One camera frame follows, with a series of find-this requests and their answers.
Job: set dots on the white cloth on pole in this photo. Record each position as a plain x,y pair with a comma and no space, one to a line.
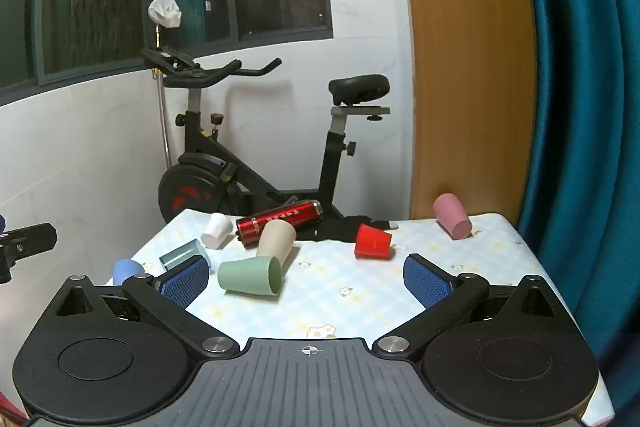
165,13

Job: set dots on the black exercise bike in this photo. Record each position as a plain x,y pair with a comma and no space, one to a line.
245,146

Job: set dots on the green plastic cup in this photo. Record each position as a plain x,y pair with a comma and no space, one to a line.
260,276

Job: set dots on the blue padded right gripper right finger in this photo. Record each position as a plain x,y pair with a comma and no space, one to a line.
448,300

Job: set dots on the blue plastic cup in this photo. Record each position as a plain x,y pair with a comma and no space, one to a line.
126,268

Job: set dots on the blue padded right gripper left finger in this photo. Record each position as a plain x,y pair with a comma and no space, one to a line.
162,302

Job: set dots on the black cloth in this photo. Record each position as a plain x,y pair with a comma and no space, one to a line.
346,229

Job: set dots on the wooden wardrobe panel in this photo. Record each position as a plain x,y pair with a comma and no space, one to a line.
475,75

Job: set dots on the light floral table cloth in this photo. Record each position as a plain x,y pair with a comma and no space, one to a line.
306,354

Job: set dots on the red plastic cup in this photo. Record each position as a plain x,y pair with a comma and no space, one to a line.
372,243

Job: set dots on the beige plastic cup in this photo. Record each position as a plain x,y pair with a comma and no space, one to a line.
277,240

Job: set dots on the white plastic cup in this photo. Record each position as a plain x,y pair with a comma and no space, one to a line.
216,231

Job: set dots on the teal curtain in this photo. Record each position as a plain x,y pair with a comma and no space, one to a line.
580,213

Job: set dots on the pink plastic cup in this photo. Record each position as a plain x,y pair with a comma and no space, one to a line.
452,216

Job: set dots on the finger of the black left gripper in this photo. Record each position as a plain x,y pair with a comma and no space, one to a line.
19,244

